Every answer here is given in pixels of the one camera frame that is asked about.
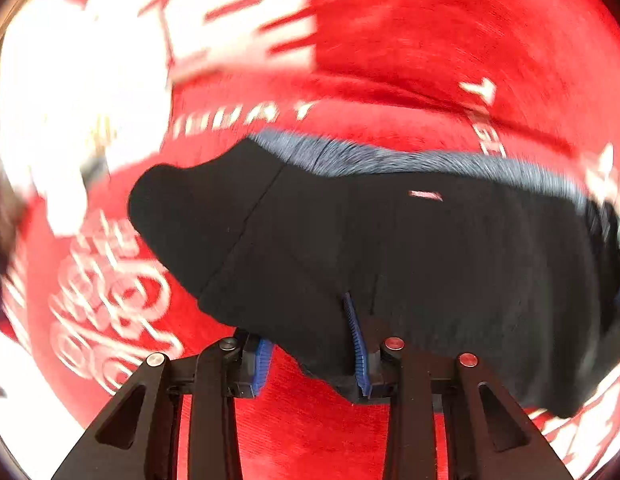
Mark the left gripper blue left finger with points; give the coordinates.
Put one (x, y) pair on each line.
(262, 362)

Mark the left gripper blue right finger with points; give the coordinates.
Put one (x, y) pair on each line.
(359, 349)

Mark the black pants with patterned trim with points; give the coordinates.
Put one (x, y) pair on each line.
(284, 235)

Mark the red wedding bed quilt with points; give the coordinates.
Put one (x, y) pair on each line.
(95, 92)

